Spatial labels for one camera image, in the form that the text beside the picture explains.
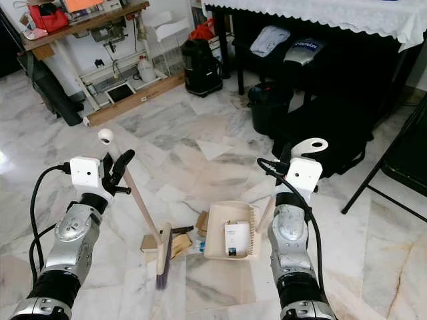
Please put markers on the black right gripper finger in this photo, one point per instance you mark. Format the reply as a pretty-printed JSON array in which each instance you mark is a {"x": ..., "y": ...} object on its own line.
[
  {"x": 284, "y": 154},
  {"x": 291, "y": 157}
]

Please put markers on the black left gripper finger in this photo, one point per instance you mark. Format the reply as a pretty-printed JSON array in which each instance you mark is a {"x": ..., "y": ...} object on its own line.
[
  {"x": 121, "y": 164},
  {"x": 107, "y": 165}
]

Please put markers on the wooden broom with white knob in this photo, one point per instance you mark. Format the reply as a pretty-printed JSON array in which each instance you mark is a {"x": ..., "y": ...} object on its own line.
[{"x": 105, "y": 136}]

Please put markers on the small white carton box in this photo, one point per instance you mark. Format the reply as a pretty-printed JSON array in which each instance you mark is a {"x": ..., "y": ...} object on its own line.
[{"x": 237, "y": 238}]

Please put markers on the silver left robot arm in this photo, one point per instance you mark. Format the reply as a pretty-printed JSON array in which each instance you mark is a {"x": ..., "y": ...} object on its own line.
[{"x": 73, "y": 230}]

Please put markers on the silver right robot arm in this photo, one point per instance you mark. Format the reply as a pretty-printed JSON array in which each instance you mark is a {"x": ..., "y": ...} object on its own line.
[{"x": 290, "y": 233}]

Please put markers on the black round bin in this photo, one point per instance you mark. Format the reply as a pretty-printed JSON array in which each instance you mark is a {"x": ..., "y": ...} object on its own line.
[{"x": 270, "y": 110}]

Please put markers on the black bag pile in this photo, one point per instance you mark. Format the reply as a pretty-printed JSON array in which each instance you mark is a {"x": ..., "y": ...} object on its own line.
[{"x": 340, "y": 120}]

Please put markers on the small wooden block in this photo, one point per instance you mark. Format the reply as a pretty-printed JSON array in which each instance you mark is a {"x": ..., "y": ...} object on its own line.
[{"x": 151, "y": 242}]

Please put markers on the long wooden plank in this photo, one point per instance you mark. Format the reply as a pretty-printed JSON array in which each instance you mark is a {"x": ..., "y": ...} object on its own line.
[{"x": 140, "y": 98}]

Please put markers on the short black stick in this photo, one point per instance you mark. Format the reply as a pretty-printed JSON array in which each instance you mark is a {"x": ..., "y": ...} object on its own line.
[{"x": 183, "y": 230}]

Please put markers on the long black bag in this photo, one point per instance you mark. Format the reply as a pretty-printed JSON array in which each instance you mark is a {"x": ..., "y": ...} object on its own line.
[{"x": 53, "y": 90}]

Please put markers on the white plastic jug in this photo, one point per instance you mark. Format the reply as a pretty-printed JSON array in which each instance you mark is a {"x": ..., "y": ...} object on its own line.
[{"x": 146, "y": 70}]

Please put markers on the black grey printed backpack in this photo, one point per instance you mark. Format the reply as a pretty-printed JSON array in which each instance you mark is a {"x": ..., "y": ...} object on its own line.
[{"x": 305, "y": 52}]

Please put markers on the grey folded shirt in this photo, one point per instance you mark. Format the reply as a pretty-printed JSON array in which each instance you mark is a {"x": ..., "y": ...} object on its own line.
[{"x": 270, "y": 40}]

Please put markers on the black folding chair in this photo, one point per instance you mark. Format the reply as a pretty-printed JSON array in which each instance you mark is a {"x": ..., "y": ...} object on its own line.
[{"x": 410, "y": 143}]

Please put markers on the table with white lace cloth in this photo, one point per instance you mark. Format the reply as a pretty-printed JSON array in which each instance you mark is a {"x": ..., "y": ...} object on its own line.
[{"x": 313, "y": 13}]

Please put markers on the red plastic bag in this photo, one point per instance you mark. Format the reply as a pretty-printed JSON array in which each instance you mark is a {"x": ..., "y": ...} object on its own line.
[{"x": 203, "y": 30}]

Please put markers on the red fabric bag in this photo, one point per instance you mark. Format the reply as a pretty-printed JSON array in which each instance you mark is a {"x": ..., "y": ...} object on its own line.
[{"x": 50, "y": 18}]

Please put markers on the orange folded cloth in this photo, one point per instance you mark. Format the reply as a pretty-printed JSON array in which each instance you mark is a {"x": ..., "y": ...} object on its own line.
[{"x": 83, "y": 4}]

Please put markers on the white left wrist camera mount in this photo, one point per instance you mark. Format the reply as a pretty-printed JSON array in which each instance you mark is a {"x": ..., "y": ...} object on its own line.
[{"x": 87, "y": 174}]

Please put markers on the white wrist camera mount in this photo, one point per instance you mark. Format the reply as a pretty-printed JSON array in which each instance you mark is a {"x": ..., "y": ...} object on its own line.
[
  {"x": 87, "y": 174},
  {"x": 305, "y": 174}
]

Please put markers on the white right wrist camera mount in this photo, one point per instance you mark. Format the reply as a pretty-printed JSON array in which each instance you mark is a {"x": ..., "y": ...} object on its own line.
[{"x": 305, "y": 174}]

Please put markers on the wooden workbench with white frame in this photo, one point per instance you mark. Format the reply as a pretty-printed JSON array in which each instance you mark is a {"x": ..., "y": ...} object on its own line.
[{"x": 100, "y": 20}]

